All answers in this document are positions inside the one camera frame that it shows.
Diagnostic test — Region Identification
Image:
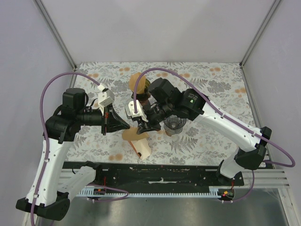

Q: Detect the olive green dripper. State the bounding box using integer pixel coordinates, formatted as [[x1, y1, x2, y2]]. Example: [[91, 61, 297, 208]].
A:
[[136, 79, 151, 98]]

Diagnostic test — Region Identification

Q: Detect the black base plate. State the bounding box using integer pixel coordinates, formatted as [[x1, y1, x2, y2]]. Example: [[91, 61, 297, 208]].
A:
[[61, 161, 244, 194]]

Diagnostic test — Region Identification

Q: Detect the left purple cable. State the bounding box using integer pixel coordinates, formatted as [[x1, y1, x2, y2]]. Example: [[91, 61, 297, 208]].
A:
[[30, 72, 129, 226]]

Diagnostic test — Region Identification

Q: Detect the red grey coffee server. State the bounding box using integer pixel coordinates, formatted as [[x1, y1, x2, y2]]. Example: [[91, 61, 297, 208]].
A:
[[136, 97, 150, 106]]

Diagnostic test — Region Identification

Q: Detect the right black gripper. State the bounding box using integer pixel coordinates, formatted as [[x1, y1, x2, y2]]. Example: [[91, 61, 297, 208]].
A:
[[137, 101, 174, 135]]

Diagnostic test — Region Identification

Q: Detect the floral table mat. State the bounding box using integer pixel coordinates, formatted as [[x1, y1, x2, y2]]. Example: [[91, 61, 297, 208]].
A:
[[67, 62, 254, 166]]

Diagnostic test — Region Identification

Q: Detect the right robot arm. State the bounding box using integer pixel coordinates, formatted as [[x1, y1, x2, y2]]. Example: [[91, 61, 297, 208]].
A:
[[129, 78, 272, 186]]

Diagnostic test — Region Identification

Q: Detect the white slotted cable duct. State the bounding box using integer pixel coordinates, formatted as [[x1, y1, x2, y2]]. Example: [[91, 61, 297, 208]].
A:
[[76, 187, 230, 198]]

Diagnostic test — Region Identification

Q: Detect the grey clear dripper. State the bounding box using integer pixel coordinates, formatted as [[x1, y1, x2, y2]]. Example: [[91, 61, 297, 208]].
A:
[[164, 115, 186, 130]]

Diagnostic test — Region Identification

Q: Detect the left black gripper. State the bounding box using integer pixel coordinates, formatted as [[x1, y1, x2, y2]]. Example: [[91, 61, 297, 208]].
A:
[[77, 103, 130, 135]]

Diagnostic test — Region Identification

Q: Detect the aluminium frame post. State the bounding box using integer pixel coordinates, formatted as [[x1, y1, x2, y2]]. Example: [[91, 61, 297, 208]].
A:
[[239, 0, 283, 68], [32, 0, 78, 71]]

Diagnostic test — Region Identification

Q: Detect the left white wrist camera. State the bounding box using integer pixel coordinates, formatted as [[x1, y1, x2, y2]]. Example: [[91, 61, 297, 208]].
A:
[[97, 83, 115, 115]]

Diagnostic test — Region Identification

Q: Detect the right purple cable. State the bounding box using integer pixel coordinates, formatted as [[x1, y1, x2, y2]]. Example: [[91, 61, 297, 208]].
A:
[[133, 67, 296, 203]]

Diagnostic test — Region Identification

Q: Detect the purple cable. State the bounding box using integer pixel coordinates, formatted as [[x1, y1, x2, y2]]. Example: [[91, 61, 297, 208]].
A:
[[133, 67, 296, 203], [30, 72, 129, 226]]

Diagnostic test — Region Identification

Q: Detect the right aluminium frame post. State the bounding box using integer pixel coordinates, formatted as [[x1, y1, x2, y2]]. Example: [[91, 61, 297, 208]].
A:
[[239, 0, 283, 68]]

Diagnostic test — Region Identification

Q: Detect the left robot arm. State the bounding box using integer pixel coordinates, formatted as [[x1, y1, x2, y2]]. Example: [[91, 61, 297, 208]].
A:
[[16, 88, 130, 221]]

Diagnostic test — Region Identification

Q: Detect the brown paper coffee filter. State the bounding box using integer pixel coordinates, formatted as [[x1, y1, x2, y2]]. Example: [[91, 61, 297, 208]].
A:
[[129, 73, 148, 94]]

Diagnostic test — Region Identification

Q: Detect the left aluminium frame post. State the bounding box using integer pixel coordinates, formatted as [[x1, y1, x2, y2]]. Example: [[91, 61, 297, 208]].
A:
[[32, 0, 78, 71]]

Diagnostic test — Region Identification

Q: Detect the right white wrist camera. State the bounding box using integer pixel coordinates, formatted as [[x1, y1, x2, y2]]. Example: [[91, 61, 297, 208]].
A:
[[125, 100, 148, 122]]

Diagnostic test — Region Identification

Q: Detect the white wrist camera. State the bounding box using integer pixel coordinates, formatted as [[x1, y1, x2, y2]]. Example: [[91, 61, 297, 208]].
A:
[[97, 83, 115, 115], [125, 100, 148, 122]]

